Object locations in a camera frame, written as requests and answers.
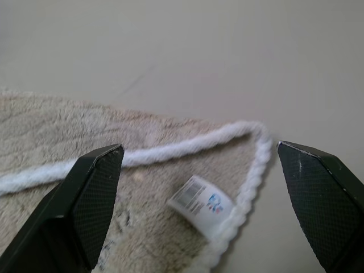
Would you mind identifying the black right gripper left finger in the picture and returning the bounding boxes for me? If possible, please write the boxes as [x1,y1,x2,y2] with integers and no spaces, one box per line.
[0,143,125,273]

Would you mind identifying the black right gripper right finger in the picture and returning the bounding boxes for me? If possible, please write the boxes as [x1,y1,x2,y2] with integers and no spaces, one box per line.
[277,140,364,273]

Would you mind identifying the beige towel with white trim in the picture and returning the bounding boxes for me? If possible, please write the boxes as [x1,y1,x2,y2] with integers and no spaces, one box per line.
[0,90,273,273]

